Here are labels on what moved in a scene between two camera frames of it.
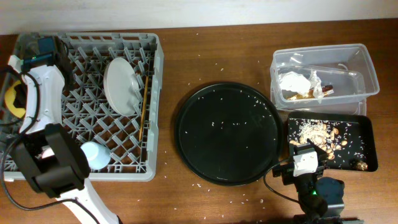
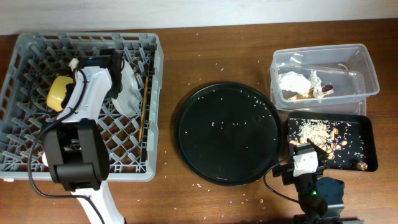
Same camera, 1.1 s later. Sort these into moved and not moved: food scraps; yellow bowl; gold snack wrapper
Moved: yellow bowl
Not moved: gold snack wrapper; food scraps
